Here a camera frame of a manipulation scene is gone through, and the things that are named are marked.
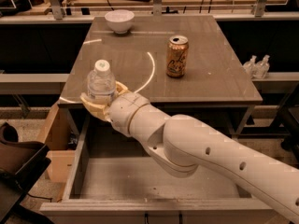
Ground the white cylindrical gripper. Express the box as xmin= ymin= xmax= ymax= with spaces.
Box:
xmin=79 ymin=80 xmax=152 ymax=138

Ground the clear plastic water bottle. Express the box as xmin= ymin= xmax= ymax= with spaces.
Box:
xmin=87 ymin=60 xmax=116 ymax=105

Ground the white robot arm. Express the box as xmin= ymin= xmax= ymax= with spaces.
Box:
xmin=80 ymin=82 xmax=299 ymax=224

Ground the grey cabinet with glossy top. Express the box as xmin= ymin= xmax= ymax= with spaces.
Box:
xmin=59 ymin=15 xmax=262 ymax=135

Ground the open grey top drawer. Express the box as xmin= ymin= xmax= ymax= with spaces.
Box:
xmin=40 ymin=116 xmax=277 ymax=224

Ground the left clear pump bottle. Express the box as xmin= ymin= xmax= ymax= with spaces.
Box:
xmin=243 ymin=55 xmax=256 ymax=78

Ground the clear pump bottle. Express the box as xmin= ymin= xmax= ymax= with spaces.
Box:
xmin=243 ymin=55 xmax=256 ymax=78
xmin=253 ymin=55 xmax=270 ymax=79

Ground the right clear pump bottle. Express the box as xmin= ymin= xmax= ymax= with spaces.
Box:
xmin=253 ymin=55 xmax=270 ymax=79

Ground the cardboard box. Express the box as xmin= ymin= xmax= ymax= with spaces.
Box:
xmin=37 ymin=104 xmax=75 ymax=183

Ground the white ceramic bowl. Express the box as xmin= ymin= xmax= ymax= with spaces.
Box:
xmin=105 ymin=9 xmax=135 ymax=34

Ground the orange soda can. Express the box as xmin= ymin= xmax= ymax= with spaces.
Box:
xmin=166 ymin=35 xmax=189 ymax=77

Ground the dark office chair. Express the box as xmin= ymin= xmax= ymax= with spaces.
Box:
xmin=0 ymin=122 xmax=53 ymax=224

